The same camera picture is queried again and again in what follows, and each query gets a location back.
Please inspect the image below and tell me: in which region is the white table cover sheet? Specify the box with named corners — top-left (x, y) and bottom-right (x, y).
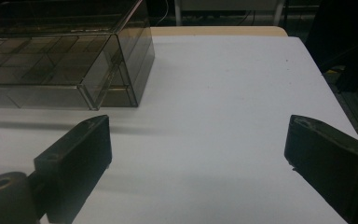
top-left (0, 35), bottom-right (358, 224)

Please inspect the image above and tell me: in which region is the transparent drawer with compartments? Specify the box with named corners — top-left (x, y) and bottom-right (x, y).
top-left (0, 33), bottom-right (126, 111)

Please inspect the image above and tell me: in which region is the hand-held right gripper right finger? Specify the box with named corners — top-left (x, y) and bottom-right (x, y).
top-left (283, 114), bottom-right (358, 224)

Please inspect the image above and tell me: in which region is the smoky transparent drawer organizer box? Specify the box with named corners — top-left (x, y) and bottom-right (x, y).
top-left (0, 0), bottom-right (156, 108)

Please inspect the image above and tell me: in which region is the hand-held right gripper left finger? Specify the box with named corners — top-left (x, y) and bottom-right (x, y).
top-left (33, 114), bottom-right (113, 224)

